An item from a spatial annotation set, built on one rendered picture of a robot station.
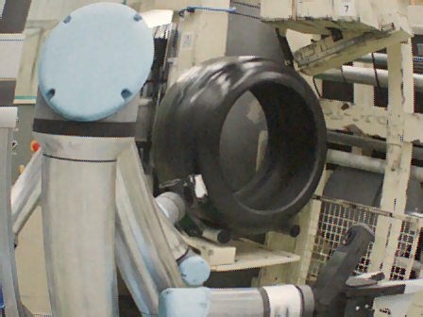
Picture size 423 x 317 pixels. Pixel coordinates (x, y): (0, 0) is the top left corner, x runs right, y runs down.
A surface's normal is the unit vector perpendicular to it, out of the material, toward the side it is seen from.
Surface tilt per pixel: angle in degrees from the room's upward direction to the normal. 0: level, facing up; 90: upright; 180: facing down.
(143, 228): 83
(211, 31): 90
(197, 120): 81
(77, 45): 83
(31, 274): 90
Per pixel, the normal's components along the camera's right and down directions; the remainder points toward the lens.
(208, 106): -0.19, -0.23
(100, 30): 0.26, -0.03
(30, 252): 0.53, 0.11
